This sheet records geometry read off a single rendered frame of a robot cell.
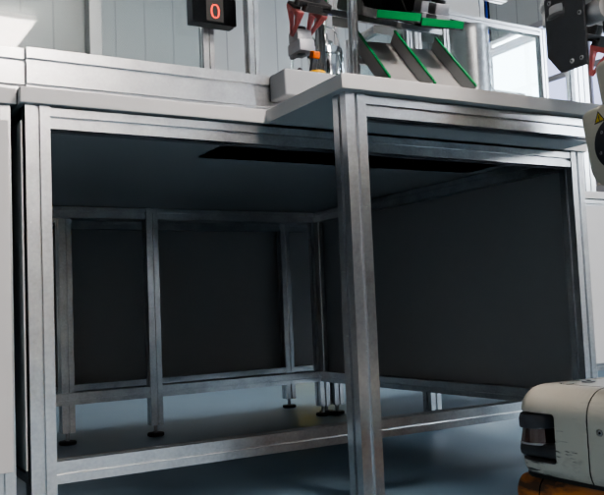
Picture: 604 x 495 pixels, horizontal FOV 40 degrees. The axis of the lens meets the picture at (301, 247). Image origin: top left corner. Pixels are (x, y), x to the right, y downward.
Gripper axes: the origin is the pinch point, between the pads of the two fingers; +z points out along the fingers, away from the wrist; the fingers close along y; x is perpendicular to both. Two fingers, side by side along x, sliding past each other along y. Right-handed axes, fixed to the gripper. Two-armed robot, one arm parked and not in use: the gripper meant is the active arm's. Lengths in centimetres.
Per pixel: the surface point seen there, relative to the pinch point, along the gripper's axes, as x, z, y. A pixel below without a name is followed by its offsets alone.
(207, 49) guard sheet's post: -9.2, 10.3, 20.0
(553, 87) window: -204, 64, -319
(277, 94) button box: 31.0, 5.6, 19.5
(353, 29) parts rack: -5.3, -2.0, -18.7
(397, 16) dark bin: 3.0, -9.7, -25.2
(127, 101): 38, 8, 55
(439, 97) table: 63, -9, 3
